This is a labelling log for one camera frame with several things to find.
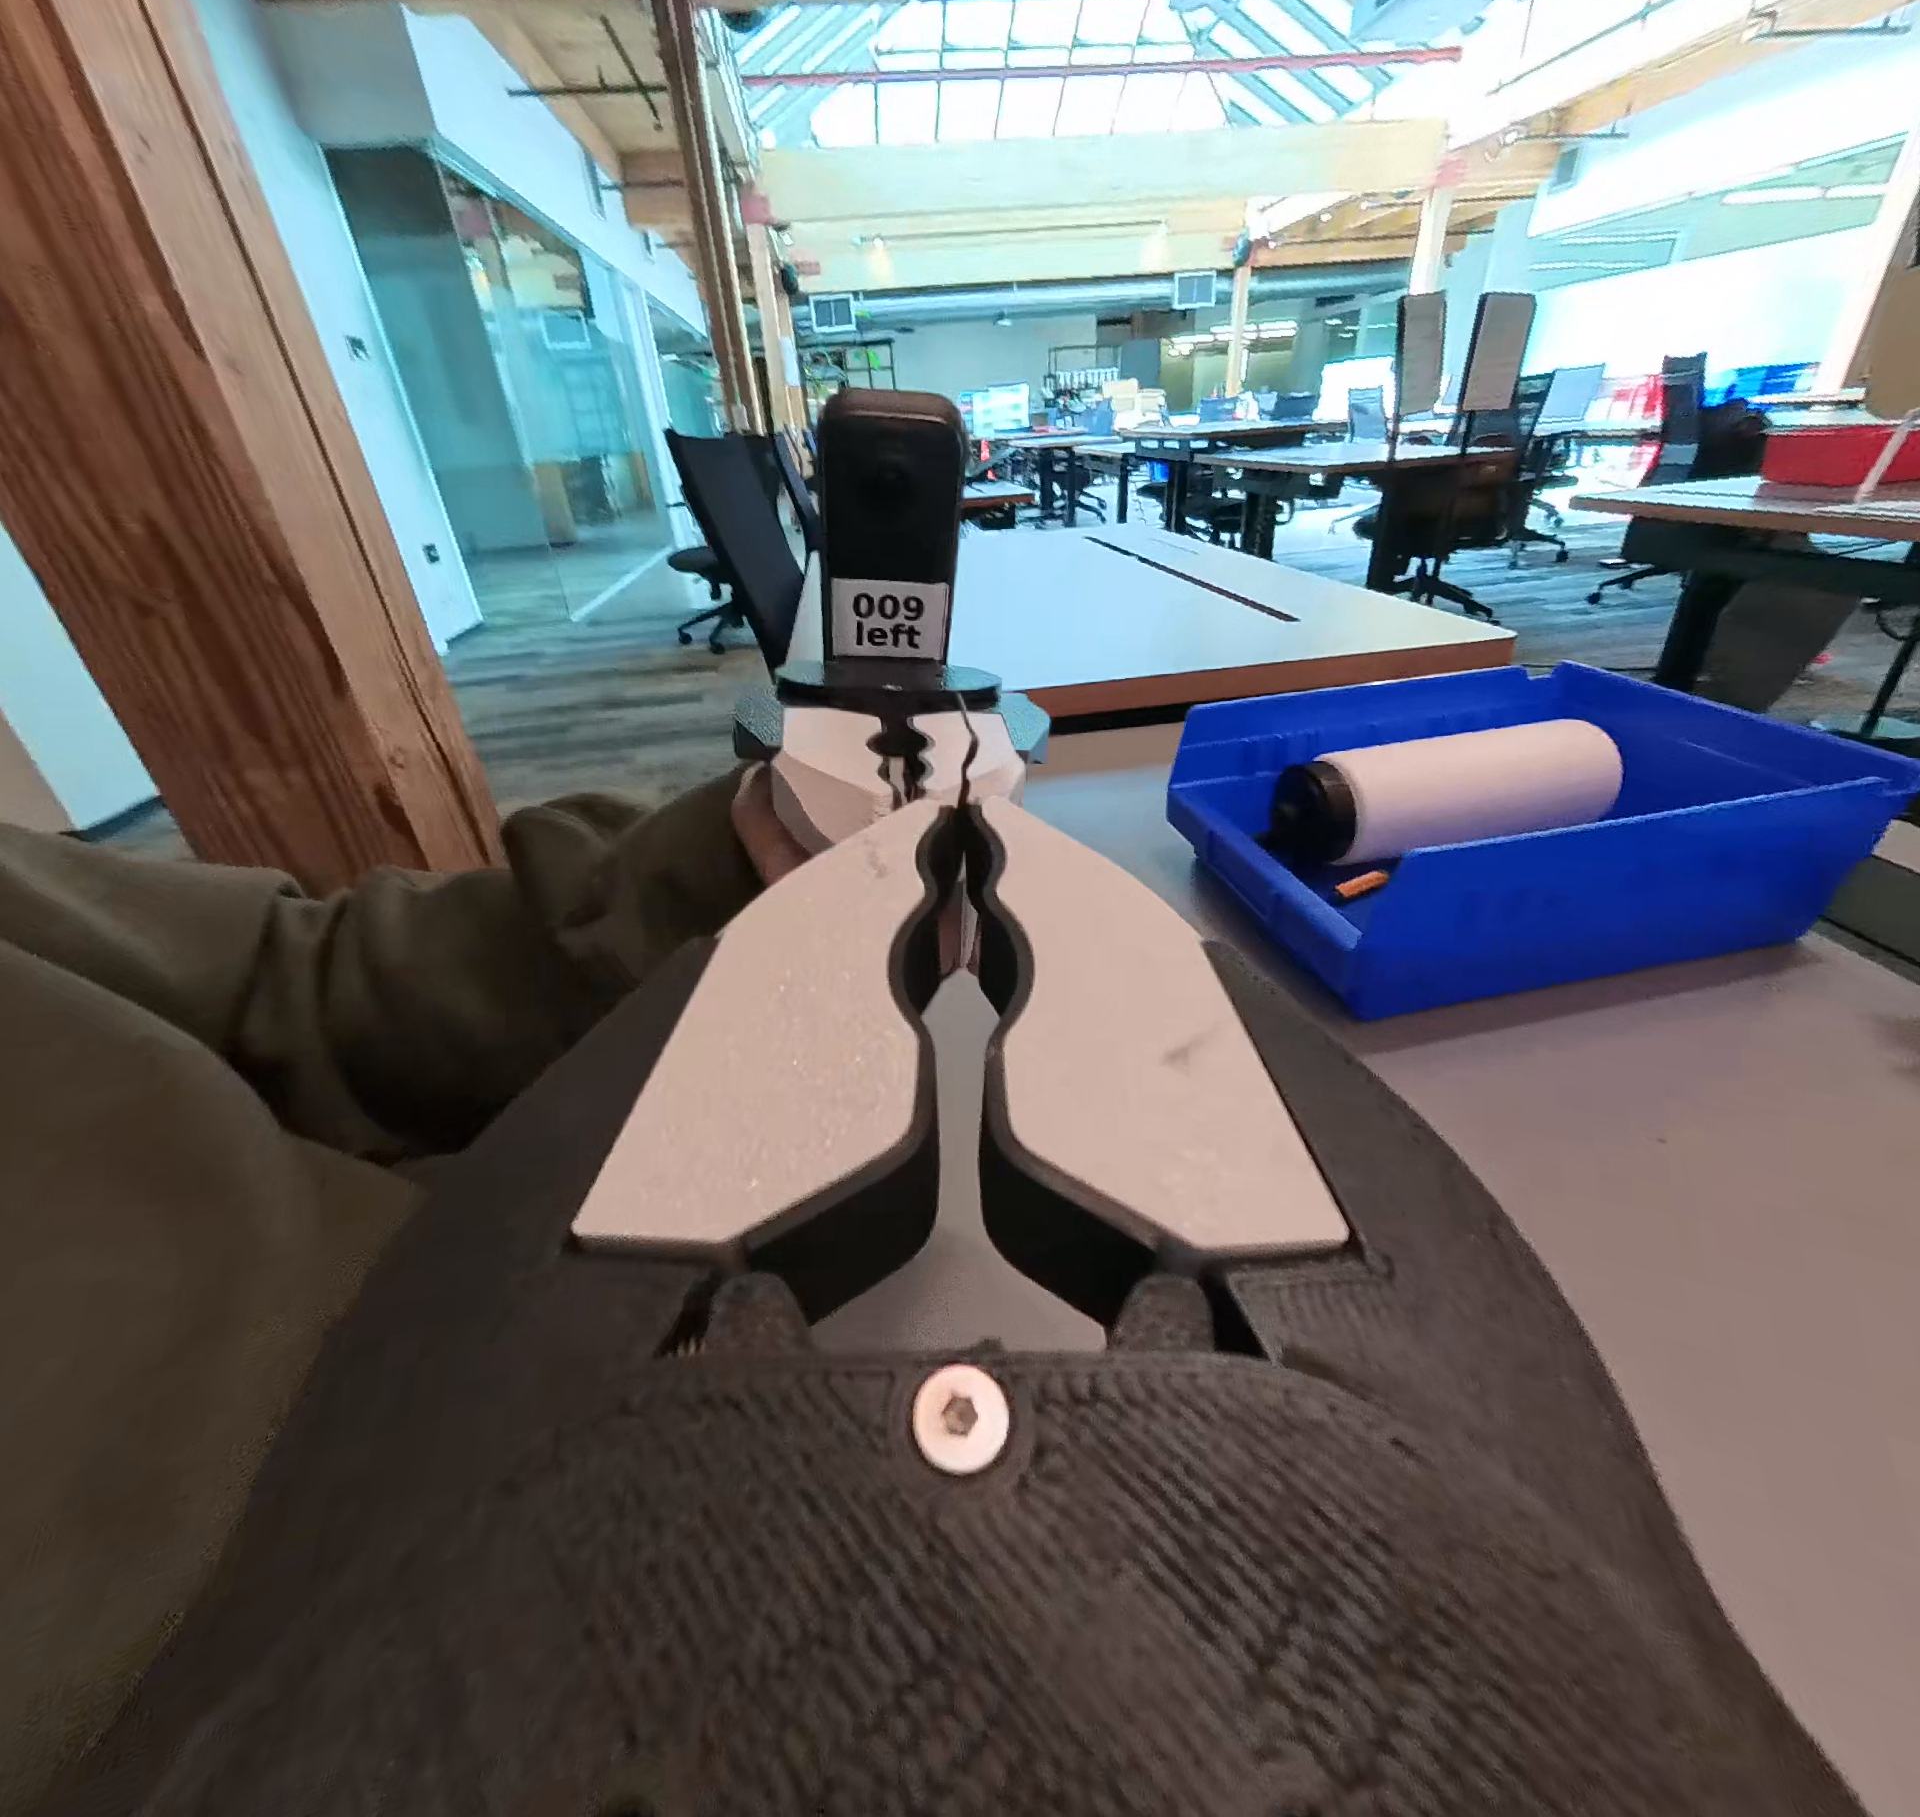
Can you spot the red plastic bin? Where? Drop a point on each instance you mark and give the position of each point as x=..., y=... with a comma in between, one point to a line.
x=1831, y=454

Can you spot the person's olive sweatshirt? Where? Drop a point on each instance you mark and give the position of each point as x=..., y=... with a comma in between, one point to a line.
x=121, y=1322

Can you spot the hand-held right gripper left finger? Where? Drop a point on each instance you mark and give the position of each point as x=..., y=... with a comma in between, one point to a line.
x=750, y=1051

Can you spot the wooden support post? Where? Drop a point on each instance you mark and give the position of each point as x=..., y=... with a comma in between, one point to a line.
x=182, y=421

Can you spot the computer monitor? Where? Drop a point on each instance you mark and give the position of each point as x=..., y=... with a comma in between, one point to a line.
x=1001, y=406

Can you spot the office chair with pale back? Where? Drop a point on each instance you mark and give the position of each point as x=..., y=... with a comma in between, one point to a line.
x=1501, y=347
x=1420, y=347

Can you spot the person's left forearm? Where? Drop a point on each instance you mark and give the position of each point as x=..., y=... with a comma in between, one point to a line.
x=570, y=946

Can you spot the person's left hand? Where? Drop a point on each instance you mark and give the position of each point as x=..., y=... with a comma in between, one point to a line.
x=758, y=835

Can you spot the long office desk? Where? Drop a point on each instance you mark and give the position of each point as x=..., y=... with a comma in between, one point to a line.
x=1727, y=504

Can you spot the office desk with black legs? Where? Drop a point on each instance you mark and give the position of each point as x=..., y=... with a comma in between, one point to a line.
x=1321, y=454

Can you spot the glass partition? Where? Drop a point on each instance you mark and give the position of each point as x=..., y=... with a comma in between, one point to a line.
x=495, y=347

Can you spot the white desk with wooden edge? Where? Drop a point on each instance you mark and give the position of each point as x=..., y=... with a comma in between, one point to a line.
x=1140, y=633

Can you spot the white bottle with black cap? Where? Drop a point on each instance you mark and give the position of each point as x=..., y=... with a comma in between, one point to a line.
x=1470, y=780

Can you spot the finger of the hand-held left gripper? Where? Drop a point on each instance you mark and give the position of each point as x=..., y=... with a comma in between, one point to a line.
x=994, y=761
x=825, y=780

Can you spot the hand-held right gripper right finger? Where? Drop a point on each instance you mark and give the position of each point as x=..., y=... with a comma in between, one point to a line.
x=1172, y=1082

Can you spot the blue plastic bin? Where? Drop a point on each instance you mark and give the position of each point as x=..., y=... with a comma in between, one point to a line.
x=1501, y=946

